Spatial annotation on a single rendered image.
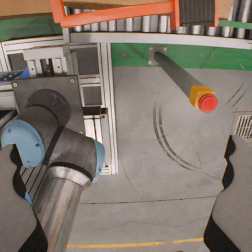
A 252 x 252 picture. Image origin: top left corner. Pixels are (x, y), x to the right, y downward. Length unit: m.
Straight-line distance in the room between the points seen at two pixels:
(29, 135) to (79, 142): 0.12
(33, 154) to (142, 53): 1.33
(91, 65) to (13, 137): 1.06
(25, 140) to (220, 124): 1.88
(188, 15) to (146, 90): 1.37
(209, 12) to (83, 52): 1.14
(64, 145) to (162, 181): 1.97
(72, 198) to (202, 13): 0.46
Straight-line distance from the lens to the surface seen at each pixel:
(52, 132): 0.50
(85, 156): 0.49
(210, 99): 0.70
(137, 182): 2.34
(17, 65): 1.64
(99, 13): 0.40
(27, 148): 0.49
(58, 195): 0.46
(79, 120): 0.68
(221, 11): 0.76
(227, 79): 1.94
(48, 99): 0.61
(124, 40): 1.04
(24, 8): 1.19
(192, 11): 0.41
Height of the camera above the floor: 1.63
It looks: 61 degrees down
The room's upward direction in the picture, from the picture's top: 176 degrees clockwise
